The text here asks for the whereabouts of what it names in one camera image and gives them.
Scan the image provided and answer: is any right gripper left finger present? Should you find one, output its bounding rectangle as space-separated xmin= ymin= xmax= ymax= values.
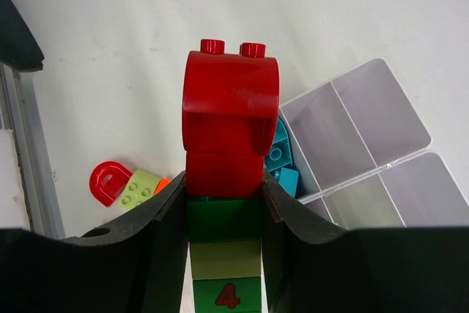
xmin=1 ymin=174 xmax=188 ymax=312

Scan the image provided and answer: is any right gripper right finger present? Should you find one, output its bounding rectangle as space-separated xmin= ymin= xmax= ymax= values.
xmin=260 ymin=173 xmax=468 ymax=312

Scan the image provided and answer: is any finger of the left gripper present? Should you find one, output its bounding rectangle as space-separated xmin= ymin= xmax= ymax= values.
xmin=0 ymin=0 xmax=45 ymax=71

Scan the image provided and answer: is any teal square lego brick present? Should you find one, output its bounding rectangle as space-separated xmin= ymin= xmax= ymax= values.
xmin=273 ymin=167 xmax=300 ymax=198

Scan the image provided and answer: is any teal curved lego brick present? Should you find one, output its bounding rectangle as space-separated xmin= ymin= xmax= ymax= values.
xmin=265 ymin=117 xmax=293 ymax=173

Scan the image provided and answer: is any red arch duplo brick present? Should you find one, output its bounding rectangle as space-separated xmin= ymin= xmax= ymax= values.
xmin=182 ymin=39 xmax=279 ymax=157

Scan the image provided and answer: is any green and red duplo stack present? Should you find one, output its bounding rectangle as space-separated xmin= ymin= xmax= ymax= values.
xmin=185 ymin=151 xmax=265 ymax=313

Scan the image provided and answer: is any light green curved lego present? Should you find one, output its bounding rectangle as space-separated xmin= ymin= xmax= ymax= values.
xmin=117 ymin=169 xmax=162 ymax=210

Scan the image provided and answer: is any orange small lego brick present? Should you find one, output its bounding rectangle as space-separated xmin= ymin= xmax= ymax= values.
xmin=153 ymin=178 xmax=171 ymax=195

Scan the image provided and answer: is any red horseshoe lego piece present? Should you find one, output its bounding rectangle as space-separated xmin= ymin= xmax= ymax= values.
xmin=89 ymin=161 xmax=132 ymax=207

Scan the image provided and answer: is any left clear divided container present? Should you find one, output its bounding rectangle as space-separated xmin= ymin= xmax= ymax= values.
xmin=279 ymin=58 xmax=432 ymax=199

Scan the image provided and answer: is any metal table rail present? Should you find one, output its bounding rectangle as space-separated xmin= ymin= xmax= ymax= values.
xmin=1 ymin=64 xmax=65 ymax=239

